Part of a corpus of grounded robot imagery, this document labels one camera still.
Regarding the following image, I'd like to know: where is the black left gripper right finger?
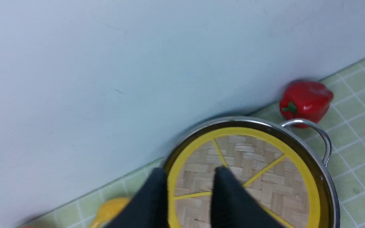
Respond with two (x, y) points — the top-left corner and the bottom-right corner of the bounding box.
(210, 167), (283, 228)

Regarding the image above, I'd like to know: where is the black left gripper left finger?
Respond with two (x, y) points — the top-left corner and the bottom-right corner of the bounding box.
(105, 168), (168, 228)

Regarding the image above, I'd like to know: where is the yellow bamboo steamer basket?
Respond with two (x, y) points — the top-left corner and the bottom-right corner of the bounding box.
(167, 127), (321, 228)

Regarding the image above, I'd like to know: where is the stainless steel pot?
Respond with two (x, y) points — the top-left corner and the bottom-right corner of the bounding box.
(163, 116), (340, 228)

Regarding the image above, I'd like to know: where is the yellow banana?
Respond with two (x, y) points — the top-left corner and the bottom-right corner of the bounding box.
(89, 197), (130, 228)

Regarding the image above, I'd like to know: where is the red bell pepper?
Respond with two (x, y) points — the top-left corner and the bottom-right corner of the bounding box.
(279, 80), (334, 123)

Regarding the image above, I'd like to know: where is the green checkered tablecloth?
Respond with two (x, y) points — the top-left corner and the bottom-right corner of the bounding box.
(22, 59), (365, 228)

